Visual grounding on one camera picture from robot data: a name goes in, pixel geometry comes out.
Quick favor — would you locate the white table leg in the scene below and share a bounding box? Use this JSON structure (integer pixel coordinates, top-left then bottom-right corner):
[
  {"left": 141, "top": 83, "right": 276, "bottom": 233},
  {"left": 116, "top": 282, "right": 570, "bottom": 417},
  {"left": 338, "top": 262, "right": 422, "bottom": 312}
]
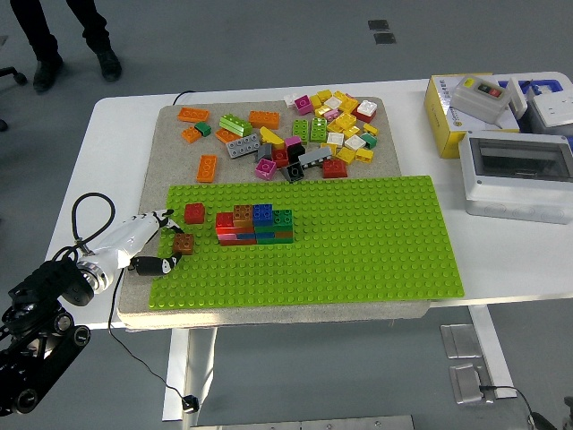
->
[
  {"left": 161, "top": 328, "right": 219, "bottom": 422},
  {"left": 467, "top": 304, "right": 518, "bottom": 400}
]

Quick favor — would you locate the grey push-button switch box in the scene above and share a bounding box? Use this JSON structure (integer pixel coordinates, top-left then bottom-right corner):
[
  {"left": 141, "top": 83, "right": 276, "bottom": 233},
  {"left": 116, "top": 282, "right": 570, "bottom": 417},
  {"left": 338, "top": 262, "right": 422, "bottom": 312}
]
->
[{"left": 449, "top": 74, "right": 513, "bottom": 128}]

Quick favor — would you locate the blue square toy brick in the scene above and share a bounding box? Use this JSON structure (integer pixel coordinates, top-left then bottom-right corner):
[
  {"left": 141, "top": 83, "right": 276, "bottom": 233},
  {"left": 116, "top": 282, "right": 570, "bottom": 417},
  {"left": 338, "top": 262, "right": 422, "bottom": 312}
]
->
[{"left": 252, "top": 203, "right": 274, "bottom": 228}]

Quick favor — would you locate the grey narrow toy brick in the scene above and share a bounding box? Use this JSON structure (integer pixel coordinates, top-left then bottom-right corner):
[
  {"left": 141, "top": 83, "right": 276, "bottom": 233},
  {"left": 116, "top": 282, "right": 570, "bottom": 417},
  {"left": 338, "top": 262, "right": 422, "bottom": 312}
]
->
[{"left": 298, "top": 146, "right": 334, "bottom": 170}]

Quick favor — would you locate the black office chair base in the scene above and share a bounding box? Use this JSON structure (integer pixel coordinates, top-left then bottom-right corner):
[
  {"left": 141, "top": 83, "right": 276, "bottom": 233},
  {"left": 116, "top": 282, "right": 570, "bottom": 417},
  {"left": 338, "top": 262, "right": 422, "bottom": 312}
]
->
[{"left": 0, "top": 66, "right": 29, "bottom": 133}]

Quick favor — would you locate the blue plastic bin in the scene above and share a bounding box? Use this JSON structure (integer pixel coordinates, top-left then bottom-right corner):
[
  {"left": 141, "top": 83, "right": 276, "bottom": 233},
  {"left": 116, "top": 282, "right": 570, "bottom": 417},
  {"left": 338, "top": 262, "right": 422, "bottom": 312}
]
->
[{"left": 496, "top": 78, "right": 564, "bottom": 98}]

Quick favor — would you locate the red sloped toy brick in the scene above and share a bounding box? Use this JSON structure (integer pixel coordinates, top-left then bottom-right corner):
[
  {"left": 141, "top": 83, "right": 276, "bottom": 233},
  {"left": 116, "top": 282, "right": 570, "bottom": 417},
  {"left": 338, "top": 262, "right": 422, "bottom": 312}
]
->
[{"left": 321, "top": 159, "right": 349, "bottom": 180}]

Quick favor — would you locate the lime green long toy brick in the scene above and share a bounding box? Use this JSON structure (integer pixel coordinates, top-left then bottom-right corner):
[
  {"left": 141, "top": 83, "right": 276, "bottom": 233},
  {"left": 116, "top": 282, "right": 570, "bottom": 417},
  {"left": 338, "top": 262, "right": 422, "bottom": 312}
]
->
[{"left": 218, "top": 114, "right": 254, "bottom": 138}]

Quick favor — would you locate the metal floor block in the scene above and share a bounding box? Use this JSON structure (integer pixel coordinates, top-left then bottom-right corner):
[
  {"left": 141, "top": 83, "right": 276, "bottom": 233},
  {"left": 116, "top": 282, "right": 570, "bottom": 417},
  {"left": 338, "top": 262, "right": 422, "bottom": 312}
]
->
[{"left": 449, "top": 363, "right": 497, "bottom": 407}]

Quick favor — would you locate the orange long toy brick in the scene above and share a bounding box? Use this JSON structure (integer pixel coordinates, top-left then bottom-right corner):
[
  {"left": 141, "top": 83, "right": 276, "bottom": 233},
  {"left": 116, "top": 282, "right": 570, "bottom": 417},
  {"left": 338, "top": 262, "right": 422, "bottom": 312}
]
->
[
  {"left": 176, "top": 107, "right": 210, "bottom": 125},
  {"left": 215, "top": 127, "right": 243, "bottom": 145},
  {"left": 248, "top": 110, "right": 281, "bottom": 131},
  {"left": 195, "top": 154, "right": 219, "bottom": 184}
]

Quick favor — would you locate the long metal floor plate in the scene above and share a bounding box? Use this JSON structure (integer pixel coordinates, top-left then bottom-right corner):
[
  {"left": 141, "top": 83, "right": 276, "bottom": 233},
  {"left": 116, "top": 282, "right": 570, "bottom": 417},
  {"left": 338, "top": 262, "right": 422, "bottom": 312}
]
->
[{"left": 190, "top": 415, "right": 415, "bottom": 430}]

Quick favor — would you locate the grey long toy brick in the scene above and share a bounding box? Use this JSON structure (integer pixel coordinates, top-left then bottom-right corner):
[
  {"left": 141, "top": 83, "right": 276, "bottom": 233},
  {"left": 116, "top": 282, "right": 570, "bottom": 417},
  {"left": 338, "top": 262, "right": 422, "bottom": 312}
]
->
[{"left": 226, "top": 133, "right": 261, "bottom": 159}]

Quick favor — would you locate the white distribution box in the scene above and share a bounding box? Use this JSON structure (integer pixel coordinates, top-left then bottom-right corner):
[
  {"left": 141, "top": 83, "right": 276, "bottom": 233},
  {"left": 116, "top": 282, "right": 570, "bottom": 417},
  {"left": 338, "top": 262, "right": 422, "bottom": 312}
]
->
[{"left": 457, "top": 129, "right": 573, "bottom": 225}]

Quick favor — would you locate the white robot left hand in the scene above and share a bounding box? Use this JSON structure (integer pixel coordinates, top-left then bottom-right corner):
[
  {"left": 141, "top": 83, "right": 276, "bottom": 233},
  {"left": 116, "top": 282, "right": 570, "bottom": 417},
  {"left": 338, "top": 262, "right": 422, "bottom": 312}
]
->
[{"left": 87, "top": 208, "right": 184, "bottom": 281}]

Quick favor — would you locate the grey-brown mat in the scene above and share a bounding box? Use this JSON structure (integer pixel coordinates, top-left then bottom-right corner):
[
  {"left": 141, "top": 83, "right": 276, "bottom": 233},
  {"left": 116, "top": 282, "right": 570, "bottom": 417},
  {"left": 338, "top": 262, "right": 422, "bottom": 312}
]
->
[{"left": 116, "top": 96, "right": 433, "bottom": 331}]

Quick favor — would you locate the yellow curved toy brick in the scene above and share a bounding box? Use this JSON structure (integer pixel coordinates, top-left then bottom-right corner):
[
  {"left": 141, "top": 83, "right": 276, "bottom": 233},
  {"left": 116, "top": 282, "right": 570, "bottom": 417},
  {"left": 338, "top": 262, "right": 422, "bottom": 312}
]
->
[{"left": 259, "top": 126, "right": 287, "bottom": 150}]

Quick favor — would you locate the black floor cable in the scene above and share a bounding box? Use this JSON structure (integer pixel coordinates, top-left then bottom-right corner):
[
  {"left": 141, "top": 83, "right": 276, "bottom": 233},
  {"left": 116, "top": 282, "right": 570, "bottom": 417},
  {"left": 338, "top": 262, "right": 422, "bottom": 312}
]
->
[{"left": 478, "top": 383, "right": 534, "bottom": 416}]

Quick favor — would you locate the brown square toy brick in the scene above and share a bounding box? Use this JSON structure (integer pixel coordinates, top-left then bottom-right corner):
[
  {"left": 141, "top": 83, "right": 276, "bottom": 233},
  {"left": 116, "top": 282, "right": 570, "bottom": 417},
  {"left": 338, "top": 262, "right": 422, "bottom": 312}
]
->
[
  {"left": 172, "top": 232, "right": 196, "bottom": 255},
  {"left": 232, "top": 203, "right": 255, "bottom": 228}
]

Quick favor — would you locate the thin black cord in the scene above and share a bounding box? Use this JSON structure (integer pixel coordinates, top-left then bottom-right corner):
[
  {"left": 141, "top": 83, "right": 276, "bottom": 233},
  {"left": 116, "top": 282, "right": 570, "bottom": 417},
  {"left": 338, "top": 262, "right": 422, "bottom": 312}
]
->
[{"left": 107, "top": 268, "right": 187, "bottom": 401}]

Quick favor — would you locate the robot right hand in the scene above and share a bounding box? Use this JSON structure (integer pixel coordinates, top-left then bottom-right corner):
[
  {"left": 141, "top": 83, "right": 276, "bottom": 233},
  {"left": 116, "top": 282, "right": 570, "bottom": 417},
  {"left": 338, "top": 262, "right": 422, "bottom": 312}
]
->
[{"left": 527, "top": 396, "right": 573, "bottom": 430}]

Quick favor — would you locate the white plastic cover plate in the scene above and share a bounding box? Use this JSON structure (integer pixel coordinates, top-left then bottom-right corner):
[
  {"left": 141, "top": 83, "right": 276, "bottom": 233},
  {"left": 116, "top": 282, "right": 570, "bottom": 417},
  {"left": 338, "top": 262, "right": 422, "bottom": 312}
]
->
[{"left": 508, "top": 76, "right": 531, "bottom": 120}]

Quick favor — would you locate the person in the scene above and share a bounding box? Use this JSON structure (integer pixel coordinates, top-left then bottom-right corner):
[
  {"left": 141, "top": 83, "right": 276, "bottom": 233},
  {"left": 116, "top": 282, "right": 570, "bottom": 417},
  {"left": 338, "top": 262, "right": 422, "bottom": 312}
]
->
[{"left": 8, "top": 0, "right": 123, "bottom": 94}]

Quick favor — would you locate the lime green studded baseplate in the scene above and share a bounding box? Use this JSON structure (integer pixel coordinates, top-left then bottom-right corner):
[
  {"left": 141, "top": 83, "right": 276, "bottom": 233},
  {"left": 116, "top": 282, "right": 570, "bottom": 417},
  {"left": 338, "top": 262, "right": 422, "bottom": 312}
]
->
[{"left": 147, "top": 175, "right": 466, "bottom": 310}]

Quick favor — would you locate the white wall socket panel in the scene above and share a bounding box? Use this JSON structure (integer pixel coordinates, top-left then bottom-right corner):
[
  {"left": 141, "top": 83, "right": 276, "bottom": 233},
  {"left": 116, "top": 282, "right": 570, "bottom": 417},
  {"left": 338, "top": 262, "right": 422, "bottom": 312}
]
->
[{"left": 529, "top": 91, "right": 573, "bottom": 130}]

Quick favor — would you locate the yellow cardboard box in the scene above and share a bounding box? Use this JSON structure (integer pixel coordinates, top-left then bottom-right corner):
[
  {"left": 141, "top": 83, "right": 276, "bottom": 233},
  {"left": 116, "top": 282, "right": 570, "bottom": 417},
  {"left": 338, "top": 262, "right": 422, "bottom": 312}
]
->
[{"left": 423, "top": 73, "right": 523, "bottom": 160}]

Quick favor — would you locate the dark green square toy brick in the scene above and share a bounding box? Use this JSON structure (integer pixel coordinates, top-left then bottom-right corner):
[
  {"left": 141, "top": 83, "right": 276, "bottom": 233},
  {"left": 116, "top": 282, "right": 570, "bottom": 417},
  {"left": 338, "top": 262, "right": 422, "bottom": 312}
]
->
[{"left": 271, "top": 209, "right": 295, "bottom": 230}]

